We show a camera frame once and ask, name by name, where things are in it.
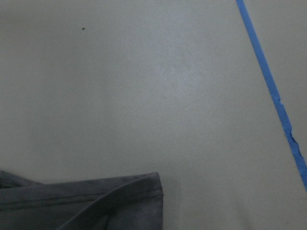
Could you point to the dark brown t-shirt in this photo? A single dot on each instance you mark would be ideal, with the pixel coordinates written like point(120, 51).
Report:
point(119, 203)

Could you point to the brown paper table cover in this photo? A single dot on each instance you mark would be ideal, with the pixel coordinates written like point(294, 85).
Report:
point(93, 89)

